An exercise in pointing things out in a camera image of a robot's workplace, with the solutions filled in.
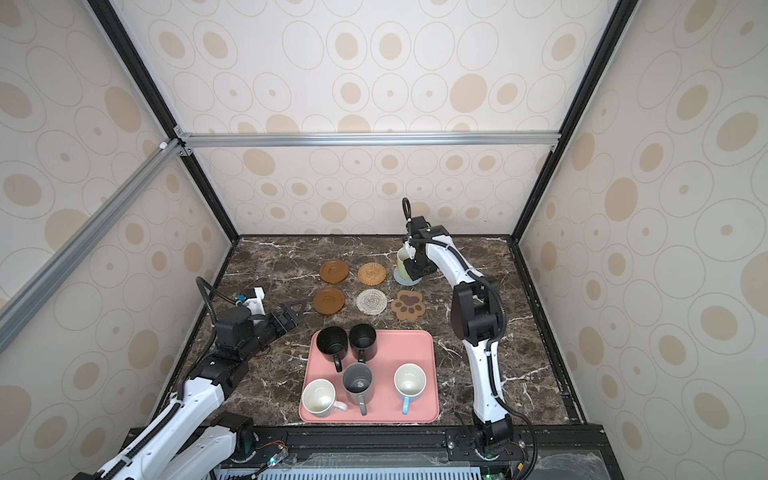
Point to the blue woven coaster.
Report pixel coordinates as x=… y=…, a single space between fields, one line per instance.
x=403 y=281

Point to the white mug pink handle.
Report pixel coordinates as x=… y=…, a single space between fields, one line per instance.
x=319 y=399

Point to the left aluminium frame bar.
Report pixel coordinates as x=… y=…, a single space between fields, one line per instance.
x=34 y=294

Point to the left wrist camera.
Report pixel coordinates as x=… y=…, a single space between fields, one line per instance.
x=252 y=298

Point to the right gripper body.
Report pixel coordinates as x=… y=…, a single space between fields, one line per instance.
x=419 y=267

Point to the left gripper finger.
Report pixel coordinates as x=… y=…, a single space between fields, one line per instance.
x=292 y=312
x=286 y=323

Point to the green mug white inside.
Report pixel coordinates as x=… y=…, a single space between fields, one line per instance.
x=406 y=252

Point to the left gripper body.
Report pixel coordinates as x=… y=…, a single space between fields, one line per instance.
x=264 y=332

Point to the multicolour woven coaster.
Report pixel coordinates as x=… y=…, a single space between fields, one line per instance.
x=371 y=302

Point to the grey mug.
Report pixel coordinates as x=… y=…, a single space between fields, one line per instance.
x=358 y=383

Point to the cork paw coaster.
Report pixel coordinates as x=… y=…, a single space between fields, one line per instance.
x=408 y=305

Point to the black mug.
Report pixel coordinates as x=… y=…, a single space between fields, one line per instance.
x=362 y=340
x=332 y=342

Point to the brown wooden coaster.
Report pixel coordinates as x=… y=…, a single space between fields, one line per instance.
x=328 y=301
x=334 y=271

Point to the horizontal aluminium frame bar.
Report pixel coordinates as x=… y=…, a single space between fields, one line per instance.
x=358 y=139

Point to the white mug blue handle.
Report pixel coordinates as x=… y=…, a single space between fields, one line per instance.
x=410 y=383

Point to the woven rattan coaster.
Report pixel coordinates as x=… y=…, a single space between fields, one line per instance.
x=372 y=274

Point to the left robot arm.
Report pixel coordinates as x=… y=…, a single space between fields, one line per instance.
x=177 y=444

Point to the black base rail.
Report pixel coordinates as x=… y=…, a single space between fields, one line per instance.
x=419 y=452

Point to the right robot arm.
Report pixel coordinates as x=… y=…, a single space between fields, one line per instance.
x=478 y=319

